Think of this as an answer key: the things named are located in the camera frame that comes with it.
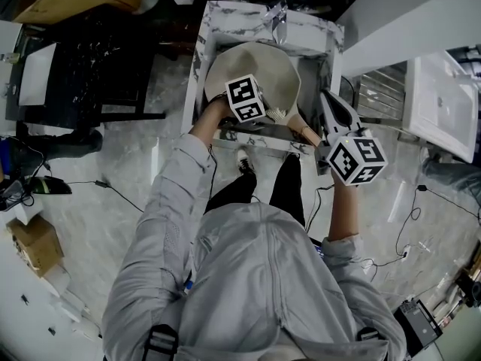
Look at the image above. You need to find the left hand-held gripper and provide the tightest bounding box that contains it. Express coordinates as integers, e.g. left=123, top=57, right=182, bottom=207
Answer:
left=224, top=74, right=268, bottom=124

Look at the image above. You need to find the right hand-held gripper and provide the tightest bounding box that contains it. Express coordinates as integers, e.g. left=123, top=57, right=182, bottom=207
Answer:
left=315, top=89, right=389, bottom=186

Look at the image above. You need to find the beige woven cloth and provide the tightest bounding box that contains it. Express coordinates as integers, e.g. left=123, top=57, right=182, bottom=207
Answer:
left=265, top=106, right=289, bottom=124

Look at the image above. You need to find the person's right forearm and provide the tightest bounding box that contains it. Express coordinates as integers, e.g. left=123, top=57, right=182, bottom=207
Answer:
left=328, top=178, right=362, bottom=242

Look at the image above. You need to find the person's left forearm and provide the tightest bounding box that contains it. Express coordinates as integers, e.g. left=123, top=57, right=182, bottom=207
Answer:
left=187, top=98, right=232, bottom=148

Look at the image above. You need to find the person's white shoe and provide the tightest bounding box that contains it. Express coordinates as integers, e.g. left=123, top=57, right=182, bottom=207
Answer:
left=235, top=145, right=256, bottom=176

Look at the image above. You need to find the chrome faucet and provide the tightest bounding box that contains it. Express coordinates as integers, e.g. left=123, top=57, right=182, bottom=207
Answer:
left=262, top=0, right=290, bottom=44

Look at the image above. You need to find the white marble sink cabinet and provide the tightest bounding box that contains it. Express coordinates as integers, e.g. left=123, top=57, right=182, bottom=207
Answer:
left=180, top=0, right=345, bottom=156

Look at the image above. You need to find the person's right leg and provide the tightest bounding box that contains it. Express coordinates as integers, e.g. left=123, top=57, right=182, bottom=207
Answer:
left=268, top=152, right=306, bottom=227

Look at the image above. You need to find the person's leg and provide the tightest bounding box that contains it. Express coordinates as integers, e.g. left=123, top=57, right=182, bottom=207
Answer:
left=268, top=152, right=306, bottom=227
left=204, top=169, right=259, bottom=214

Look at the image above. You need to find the person's left leg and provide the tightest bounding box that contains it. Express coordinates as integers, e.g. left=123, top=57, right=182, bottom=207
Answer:
left=204, top=169, right=259, bottom=214

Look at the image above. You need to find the white ceramic sink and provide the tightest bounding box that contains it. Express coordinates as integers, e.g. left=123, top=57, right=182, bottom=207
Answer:
left=402, top=50, right=480, bottom=163

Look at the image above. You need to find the black marble table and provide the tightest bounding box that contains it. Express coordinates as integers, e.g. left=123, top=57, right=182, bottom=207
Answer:
left=5, top=17, right=166, bottom=129

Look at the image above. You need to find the person's grey zip jacket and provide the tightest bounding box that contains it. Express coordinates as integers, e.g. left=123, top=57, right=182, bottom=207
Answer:
left=101, top=133, right=409, bottom=361

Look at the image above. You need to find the white rectangular basin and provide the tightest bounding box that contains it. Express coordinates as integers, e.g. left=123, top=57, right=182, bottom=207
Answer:
left=17, top=42, right=57, bottom=107

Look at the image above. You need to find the black bag with green stripe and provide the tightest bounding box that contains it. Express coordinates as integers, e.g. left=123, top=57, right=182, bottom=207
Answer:
left=24, top=174, right=73, bottom=196

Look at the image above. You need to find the black electronics box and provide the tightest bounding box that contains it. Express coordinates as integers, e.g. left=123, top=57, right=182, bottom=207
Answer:
left=393, top=298, right=443, bottom=356

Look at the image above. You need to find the small cardboard box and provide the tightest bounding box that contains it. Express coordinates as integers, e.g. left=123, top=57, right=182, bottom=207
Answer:
left=5, top=214, right=65, bottom=278

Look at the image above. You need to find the metal wire rack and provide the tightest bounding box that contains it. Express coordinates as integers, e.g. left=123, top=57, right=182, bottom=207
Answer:
left=355, top=64, right=409, bottom=127

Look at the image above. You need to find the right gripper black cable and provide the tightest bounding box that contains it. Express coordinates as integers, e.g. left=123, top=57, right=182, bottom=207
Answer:
left=304, top=184, right=335, bottom=233

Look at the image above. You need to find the black power adapter cable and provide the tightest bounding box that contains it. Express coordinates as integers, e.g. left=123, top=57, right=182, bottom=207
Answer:
left=65, top=178, right=146, bottom=214
left=360, top=184, right=481, bottom=278

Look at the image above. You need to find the black backpack strap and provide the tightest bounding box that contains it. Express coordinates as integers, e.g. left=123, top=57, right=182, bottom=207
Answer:
left=355, top=326, right=388, bottom=344
left=141, top=324, right=180, bottom=361

